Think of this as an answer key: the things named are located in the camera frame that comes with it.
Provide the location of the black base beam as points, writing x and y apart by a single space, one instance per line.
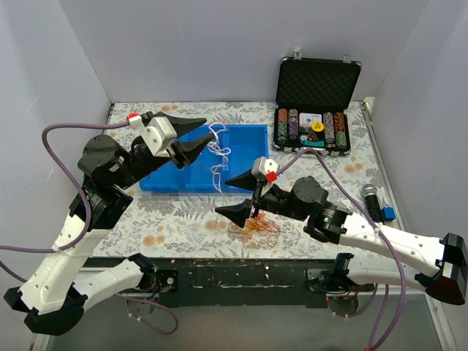
235 282

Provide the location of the small blue block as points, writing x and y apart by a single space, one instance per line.
388 214

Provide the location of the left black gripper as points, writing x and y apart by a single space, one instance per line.
175 152

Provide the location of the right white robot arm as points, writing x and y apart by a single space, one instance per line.
436 266

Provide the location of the black poker chip case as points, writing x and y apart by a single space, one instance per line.
312 96

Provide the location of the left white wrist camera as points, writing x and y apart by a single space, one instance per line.
158 136

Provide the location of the blue three-compartment bin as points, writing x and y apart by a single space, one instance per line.
247 142

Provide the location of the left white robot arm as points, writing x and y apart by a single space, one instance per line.
52 299

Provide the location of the black microphone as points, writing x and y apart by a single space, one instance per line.
372 204

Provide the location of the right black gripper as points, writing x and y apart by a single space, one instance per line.
254 201

